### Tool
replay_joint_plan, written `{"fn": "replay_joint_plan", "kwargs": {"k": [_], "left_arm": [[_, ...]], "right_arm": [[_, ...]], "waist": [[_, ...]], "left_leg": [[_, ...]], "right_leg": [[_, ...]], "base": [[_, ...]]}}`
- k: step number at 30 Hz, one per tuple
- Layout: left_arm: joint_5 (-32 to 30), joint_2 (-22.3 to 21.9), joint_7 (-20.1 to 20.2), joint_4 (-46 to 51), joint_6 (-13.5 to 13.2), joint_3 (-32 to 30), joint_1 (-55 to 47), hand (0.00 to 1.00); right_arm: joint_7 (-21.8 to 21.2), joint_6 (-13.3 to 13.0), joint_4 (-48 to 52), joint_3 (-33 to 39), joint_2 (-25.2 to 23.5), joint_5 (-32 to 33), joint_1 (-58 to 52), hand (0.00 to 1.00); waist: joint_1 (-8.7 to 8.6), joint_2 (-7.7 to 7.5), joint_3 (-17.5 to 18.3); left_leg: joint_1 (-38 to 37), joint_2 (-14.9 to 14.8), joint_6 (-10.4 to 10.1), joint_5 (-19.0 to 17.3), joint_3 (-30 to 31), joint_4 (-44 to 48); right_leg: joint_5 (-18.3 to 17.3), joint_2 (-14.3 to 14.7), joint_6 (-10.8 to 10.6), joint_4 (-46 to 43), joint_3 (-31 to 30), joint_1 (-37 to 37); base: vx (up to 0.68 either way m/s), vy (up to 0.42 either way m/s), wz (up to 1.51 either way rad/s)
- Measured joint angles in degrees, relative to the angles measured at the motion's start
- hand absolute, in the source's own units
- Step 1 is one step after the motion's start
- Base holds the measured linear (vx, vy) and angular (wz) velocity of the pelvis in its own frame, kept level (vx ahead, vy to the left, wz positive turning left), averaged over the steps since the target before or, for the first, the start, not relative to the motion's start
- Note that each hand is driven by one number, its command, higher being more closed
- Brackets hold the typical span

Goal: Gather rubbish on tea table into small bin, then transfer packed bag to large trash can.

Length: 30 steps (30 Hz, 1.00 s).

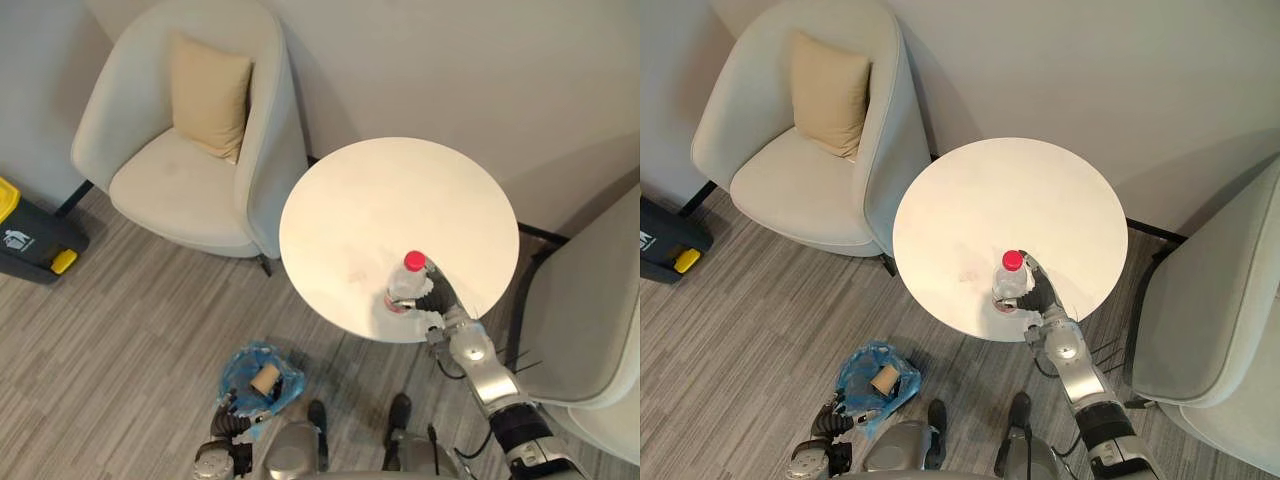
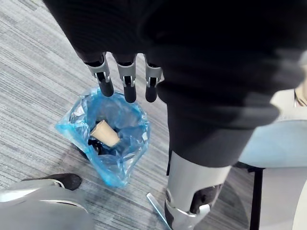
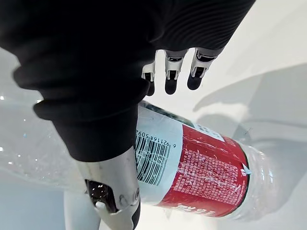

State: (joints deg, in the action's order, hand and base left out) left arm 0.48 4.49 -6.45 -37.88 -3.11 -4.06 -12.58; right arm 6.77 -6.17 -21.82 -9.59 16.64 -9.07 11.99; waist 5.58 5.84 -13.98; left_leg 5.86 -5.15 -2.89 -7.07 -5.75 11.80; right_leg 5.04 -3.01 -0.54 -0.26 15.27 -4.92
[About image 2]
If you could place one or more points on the small black rubbish bin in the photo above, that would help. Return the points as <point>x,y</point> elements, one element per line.
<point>100,147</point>

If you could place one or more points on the dark robot foot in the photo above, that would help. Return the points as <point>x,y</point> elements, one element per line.
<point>63,180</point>

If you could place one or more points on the brown paper cup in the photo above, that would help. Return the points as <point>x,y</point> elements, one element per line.
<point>106,133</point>

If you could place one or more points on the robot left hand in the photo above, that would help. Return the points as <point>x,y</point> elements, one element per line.
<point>196,72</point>

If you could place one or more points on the pale tea table black legs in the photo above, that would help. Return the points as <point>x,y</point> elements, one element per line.
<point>275,146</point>

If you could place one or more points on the blue plastic bin bag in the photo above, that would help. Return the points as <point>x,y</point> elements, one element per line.
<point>124,165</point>

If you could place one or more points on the silver robot leg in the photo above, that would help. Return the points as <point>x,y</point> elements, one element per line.
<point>40,208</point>

